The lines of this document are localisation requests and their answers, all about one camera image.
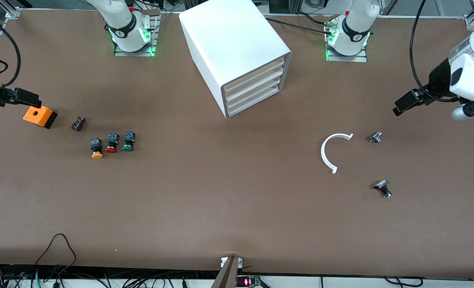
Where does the green push button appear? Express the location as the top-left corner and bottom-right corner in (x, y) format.
(122, 131), (136, 152)

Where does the yellow push button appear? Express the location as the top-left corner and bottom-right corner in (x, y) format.
(90, 138), (104, 160)

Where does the red push button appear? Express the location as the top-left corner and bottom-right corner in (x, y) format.
(105, 133), (120, 154)

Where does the orange box with hole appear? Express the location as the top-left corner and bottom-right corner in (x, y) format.
(23, 103), (58, 129)

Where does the black and silver knob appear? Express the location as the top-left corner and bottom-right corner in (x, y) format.
(373, 180), (392, 199)

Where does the white curved plastic piece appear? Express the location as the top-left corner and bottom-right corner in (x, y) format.
(321, 133), (354, 175)

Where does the device with red display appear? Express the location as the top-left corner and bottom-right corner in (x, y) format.
(235, 275), (265, 288)

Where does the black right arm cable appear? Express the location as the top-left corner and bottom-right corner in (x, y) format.
(0, 10), (22, 86)

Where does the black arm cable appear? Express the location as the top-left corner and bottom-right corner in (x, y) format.
(410, 0), (433, 92)
(0, 10), (22, 86)

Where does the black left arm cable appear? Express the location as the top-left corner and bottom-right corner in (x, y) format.
(410, 0), (433, 92)

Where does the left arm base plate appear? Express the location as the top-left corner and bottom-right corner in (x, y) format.
(326, 22), (368, 63)

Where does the black looped cable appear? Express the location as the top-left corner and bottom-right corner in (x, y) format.
(33, 233), (78, 278)

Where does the black cable on table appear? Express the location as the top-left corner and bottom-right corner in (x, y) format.
(265, 16), (335, 36)

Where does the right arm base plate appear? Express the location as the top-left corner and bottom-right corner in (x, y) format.
(114, 10), (160, 57)

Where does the brown camera mount post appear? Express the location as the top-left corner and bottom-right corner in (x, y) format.
(210, 256), (244, 288)

